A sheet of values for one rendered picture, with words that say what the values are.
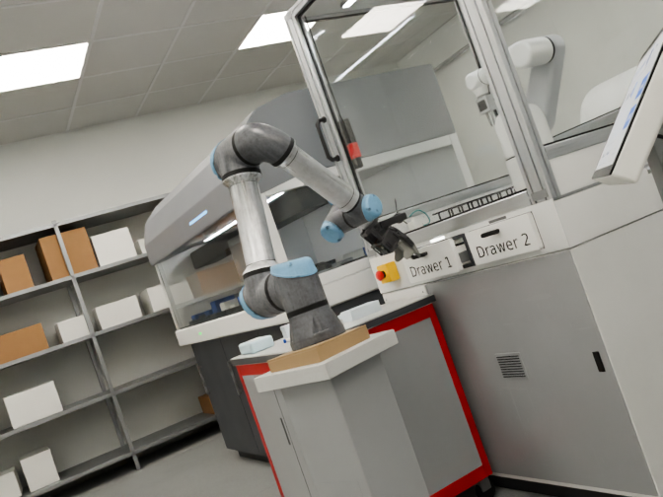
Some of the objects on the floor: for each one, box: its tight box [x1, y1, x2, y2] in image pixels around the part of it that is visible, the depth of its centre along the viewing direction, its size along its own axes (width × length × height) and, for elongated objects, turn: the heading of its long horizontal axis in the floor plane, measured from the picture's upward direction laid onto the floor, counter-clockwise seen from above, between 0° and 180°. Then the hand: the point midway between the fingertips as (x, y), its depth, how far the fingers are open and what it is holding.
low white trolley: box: [230, 294, 495, 497], centre depth 263 cm, size 58×62×76 cm
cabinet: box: [383, 209, 663, 497], centre depth 261 cm, size 95×103×80 cm
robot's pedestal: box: [254, 329, 430, 497], centre depth 187 cm, size 30×30×76 cm
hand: (415, 253), depth 239 cm, fingers closed on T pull, 3 cm apart
